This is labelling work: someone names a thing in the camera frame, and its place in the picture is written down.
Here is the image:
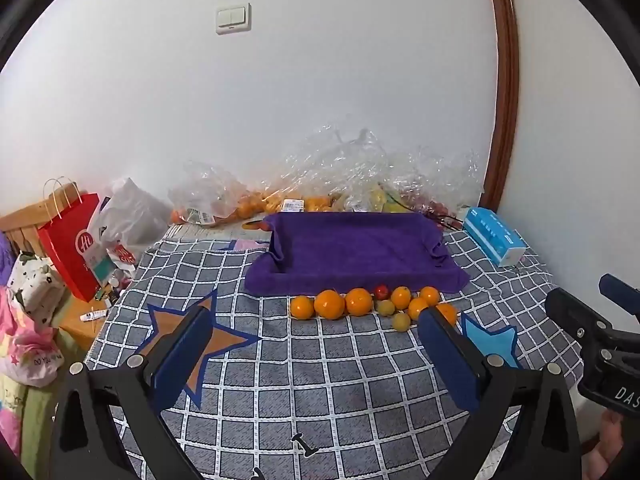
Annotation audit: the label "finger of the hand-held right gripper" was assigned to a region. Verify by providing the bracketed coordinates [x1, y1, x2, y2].
[544, 287, 613, 361]
[600, 274, 640, 317]

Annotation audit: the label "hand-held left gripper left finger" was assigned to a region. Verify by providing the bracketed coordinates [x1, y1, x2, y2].
[51, 304, 218, 480]

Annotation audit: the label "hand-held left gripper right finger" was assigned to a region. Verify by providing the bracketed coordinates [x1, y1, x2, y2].
[418, 305, 585, 480]

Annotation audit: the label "large orange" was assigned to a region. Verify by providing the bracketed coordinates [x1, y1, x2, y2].
[344, 287, 374, 317]
[314, 289, 346, 321]

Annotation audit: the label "purple towel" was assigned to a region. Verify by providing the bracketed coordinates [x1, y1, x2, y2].
[244, 211, 471, 297]

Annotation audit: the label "person's right hand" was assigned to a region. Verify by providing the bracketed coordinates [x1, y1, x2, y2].
[582, 409, 631, 480]

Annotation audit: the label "wooden nightstand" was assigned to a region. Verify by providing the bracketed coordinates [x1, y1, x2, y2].
[59, 287, 112, 356]

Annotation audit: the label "blue tissue pack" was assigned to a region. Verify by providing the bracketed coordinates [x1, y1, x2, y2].
[462, 206, 527, 267]

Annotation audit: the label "grey checked blanket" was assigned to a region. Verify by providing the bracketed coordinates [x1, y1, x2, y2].
[84, 227, 593, 480]

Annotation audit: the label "white carton with orange print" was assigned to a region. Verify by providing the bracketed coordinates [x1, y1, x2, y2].
[165, 217, 273, 242]

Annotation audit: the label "white plastic bag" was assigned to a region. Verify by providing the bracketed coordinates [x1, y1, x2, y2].
[100, 177, 173, 263]

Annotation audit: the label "red paper bag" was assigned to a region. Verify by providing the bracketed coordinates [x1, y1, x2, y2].
[38, 176, 114, 303]

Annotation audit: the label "pink printed blanket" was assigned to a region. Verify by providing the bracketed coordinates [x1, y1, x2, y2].
[0, 285, 68, 387]

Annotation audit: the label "yellow-green sheet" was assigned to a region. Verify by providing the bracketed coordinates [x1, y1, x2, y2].
[0, 375, 62, 461]

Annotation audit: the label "thin clear bag of mandarins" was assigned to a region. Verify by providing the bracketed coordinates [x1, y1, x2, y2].
[170, 160, 256, 228]

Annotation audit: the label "clear bag of red produce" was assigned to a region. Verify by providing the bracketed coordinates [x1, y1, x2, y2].
[400, 147, 485, 221]

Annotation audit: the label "labelled clear bag of mandarins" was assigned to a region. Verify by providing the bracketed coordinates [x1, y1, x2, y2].
[245, 160, 346, 218]

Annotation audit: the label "purple plush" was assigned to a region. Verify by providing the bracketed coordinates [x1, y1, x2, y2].
[0, 237, 17, 288]

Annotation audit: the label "clear bag of yellow produce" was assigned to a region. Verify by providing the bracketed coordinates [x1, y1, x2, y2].
[280, 125, 416, 213]

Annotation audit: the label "brown wooden door frame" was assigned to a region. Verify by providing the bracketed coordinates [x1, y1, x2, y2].
[484, 0, 521, 211]

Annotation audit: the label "white light switch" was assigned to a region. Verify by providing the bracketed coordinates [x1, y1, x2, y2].
[216, 4, 252, 35]

